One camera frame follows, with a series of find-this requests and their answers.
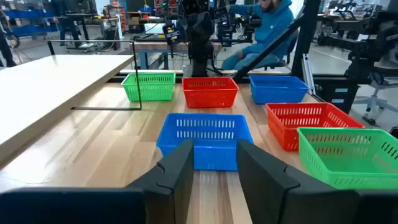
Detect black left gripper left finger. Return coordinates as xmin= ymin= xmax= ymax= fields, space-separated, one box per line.
xmin=0 ymin=139 xmax=195 ymax=224

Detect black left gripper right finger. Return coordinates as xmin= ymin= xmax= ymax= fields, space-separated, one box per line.
xmin=236 ymin=139 xmax=398 ymax=224

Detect blue plastic basket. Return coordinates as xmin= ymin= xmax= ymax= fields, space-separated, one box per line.
xmin=249 ymin=75 xmax=310 ymax=105
xmin=155 ymin=112 xmax=254 ymax=172

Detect red plastic basket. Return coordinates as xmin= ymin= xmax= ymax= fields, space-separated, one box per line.
xmin=265 ymin=102 xmax=365 ymax=152
xmin=182 ymin=77 xmax=239 ymax=109

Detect green plastic basket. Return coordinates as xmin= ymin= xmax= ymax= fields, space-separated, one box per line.
xmin=297 ymin=126 xmax=398 ymax=191
xmin=121 ymin=72 xmax=177 ymax=102

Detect black device yellow label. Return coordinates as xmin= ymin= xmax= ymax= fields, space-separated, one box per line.
xmin=161 ymin=22 xmax=182 ymax=47

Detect white monitor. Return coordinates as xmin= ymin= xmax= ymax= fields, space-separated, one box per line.
xmin=144 ymin=22 xmax=167 ymax=35

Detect wooden workbench blue legs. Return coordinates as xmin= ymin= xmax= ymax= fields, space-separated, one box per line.
xmin=129 ymin=40 xmax=222 ymax=71

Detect person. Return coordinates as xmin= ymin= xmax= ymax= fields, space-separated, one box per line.
xmin=221 ymin=0 xmax=295 ymax=72

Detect red parts rack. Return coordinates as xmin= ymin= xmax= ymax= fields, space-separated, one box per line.
xmin=110 ymin=1 xmax=127 ymax=32

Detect dark blue office chair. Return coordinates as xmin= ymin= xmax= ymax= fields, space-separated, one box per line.
xmin=263 ymin=29 xmax=300 ymax=71

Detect black storage box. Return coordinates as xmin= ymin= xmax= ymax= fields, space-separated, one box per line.
xmin=313 ymin=77 xmax=361 ymax=114

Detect silver aluminium extrusion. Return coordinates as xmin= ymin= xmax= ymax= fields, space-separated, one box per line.
xmin=301 ymin=53 xmax=317 ymax=96

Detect black metal workbench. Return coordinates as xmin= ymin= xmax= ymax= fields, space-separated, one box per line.
xmin=60 ymin=12 xmax=121 ymax=53

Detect grey office chair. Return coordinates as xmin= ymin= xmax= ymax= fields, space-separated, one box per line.
xmin=353 ymin=46 xmax=398 ymax=127

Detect black robot station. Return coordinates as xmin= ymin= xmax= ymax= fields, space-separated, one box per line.
xmin=317 ymin=0 xmax=398 ymax=85

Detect blue storage bins rack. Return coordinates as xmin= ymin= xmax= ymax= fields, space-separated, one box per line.
xmin=4 ymin=7 xmax=60 ymax=37

